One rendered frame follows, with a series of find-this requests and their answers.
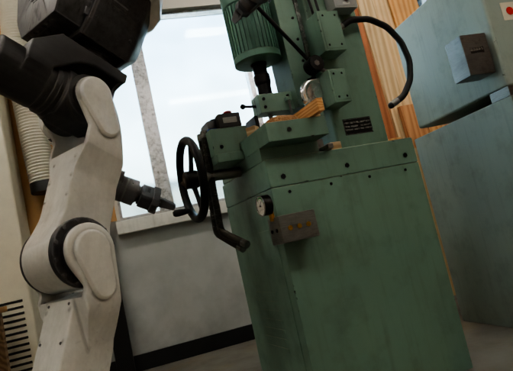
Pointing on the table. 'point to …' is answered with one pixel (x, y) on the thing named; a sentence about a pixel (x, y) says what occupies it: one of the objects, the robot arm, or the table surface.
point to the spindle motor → (249, 33)
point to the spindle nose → (261, 77)
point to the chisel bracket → (272, 104)
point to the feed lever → (314, 62)
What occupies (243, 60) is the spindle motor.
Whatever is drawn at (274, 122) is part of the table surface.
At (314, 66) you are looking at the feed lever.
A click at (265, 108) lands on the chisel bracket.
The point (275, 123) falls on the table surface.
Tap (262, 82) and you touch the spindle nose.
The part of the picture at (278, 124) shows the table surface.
